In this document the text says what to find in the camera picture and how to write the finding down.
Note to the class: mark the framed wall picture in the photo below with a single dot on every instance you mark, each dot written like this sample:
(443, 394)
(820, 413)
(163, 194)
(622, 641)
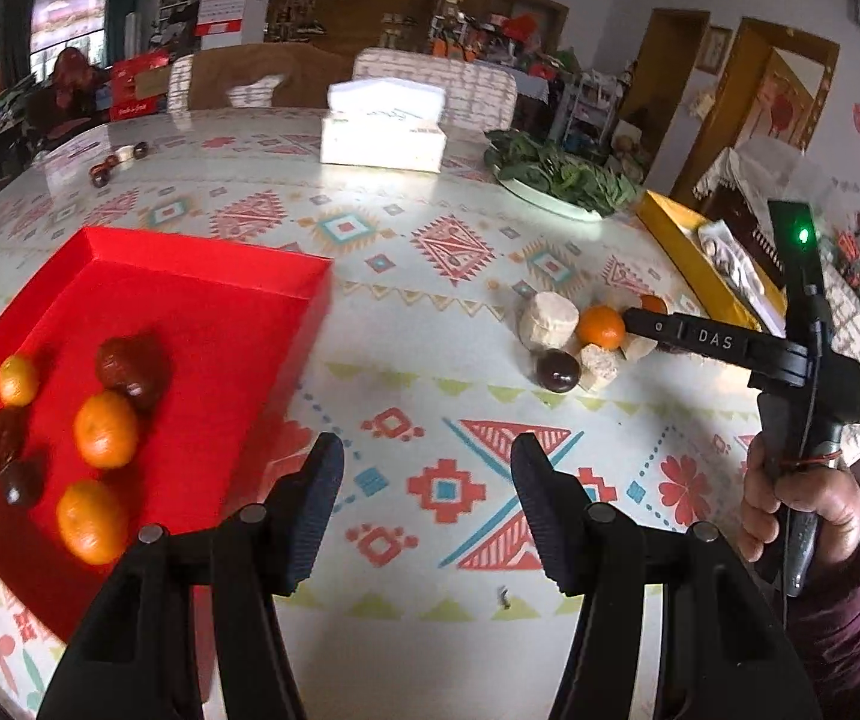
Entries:
(716, 49)

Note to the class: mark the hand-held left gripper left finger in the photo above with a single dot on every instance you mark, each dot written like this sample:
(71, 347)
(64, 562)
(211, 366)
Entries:
(317, 510)

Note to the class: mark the brown covered chair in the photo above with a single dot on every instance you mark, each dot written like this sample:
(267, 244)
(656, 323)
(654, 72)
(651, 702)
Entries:
(250, 75)

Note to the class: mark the large white round chunk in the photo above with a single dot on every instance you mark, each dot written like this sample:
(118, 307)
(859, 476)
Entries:
(546, 320)

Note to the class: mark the small orange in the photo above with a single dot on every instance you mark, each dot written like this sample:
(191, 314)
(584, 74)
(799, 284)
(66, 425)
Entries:
(17, 380)

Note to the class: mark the person's right hand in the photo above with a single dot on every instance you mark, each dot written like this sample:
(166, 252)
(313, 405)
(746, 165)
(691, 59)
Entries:
(761, 499)

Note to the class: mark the person's right forearm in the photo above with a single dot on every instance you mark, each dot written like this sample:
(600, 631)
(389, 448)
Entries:
(850, 615)

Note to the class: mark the white patterned chair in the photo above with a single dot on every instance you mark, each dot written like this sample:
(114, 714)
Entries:
(437, 86)

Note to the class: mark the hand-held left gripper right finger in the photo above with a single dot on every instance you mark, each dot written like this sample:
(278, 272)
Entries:
(542, 510)

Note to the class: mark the silver white package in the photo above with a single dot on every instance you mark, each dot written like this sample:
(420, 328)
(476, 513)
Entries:
(730, 255)

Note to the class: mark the dark purple passion fruit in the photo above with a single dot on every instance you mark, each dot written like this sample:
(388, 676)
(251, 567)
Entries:
(557, 370)

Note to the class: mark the white tissue box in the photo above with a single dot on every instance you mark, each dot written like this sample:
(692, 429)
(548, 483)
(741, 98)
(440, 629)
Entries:
(383, 127)

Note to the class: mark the large dark red fruit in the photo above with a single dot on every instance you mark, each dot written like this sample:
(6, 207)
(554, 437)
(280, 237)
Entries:
(132, 371)

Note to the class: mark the plate of green leaves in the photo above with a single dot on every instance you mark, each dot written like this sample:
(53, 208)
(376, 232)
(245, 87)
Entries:
(565, 176)

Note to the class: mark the yellow box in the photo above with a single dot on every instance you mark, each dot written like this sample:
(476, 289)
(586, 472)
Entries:
(700, 262)

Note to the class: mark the small dark fruit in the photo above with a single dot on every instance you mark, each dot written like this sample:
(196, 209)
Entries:
(103, 169)

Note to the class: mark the red tray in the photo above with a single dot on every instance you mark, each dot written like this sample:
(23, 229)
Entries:
(212, 330)

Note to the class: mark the window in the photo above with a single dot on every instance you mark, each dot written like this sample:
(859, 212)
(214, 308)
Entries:
(69, 15)

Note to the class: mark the cluttered goods shelf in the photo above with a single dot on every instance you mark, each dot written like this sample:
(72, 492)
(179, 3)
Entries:
(490, 30)

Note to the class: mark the patterned tablecloth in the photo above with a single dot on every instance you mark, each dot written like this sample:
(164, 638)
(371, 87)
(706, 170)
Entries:
(430, 420)

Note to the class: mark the red gift box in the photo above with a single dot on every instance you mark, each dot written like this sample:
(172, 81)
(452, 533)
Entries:
(138, 86)

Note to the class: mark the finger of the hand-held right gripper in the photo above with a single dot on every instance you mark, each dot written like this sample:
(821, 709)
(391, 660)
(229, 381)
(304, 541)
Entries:
(688, 336)

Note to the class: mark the wooden door frame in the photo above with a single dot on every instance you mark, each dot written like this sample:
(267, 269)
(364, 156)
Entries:
(767, 97)

